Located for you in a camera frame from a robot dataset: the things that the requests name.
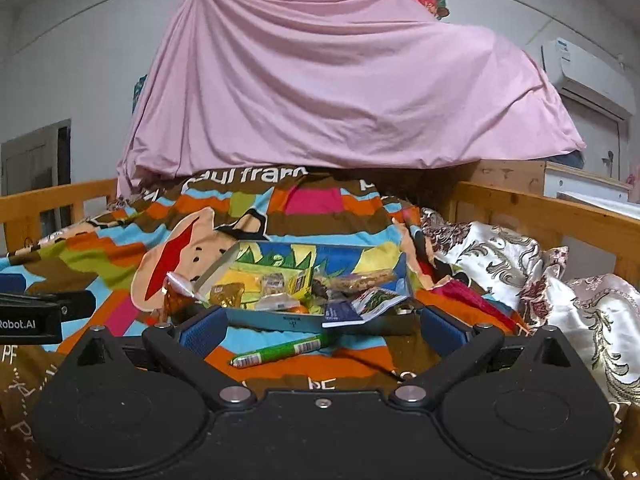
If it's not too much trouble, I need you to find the pink sheet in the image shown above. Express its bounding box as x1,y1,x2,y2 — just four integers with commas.
116,0,587,201

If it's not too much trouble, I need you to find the gold foil snack packet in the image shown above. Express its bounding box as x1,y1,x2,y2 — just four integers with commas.
209,281,246,309

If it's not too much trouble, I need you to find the white cabinet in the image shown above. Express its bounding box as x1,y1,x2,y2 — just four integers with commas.
542,160,636,206

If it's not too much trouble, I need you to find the green sausage stick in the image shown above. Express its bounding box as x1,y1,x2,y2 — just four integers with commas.
230,332,337,368

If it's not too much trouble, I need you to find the blue sachet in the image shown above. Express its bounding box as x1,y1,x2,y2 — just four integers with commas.
321,300,365,329

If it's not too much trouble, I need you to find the clear packet with orange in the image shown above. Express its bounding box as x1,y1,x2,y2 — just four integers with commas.
256,294,309,316

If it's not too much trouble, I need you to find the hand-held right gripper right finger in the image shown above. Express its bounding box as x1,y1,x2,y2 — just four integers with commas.
390,305,572,409

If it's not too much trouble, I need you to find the yellow snack packet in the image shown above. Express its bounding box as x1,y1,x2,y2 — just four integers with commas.
285,267,315,297

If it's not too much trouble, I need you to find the orange jelly cup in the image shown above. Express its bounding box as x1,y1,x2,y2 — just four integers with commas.
162,271,208,317

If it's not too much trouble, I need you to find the clear peanut snack packet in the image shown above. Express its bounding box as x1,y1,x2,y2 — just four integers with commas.
260,272,287,296

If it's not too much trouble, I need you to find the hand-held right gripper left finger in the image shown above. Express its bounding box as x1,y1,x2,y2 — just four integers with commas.
75,305,256,411

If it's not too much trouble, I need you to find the white and green snack packet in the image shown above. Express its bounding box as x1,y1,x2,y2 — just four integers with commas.
350,287,412,319

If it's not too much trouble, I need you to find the wooden bed frame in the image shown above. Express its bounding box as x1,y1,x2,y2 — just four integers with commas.
0,157,640,286

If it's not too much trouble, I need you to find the colourful printed blanket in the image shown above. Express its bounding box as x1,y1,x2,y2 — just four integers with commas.
0,165,531,480

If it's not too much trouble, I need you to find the white air conditioner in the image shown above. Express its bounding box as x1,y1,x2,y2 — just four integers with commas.
540,36,632,111

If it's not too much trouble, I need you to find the brown cracker packet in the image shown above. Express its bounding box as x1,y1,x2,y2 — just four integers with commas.
327,269,396,295

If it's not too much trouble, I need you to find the red floral cloth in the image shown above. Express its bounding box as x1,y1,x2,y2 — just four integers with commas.
407,0,451,22

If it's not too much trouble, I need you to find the white floral quilt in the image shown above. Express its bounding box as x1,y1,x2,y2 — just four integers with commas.
415,207,640,480

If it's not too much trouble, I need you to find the colourful shallow cardboard box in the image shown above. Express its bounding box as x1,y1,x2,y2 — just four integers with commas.
192,240,419,336

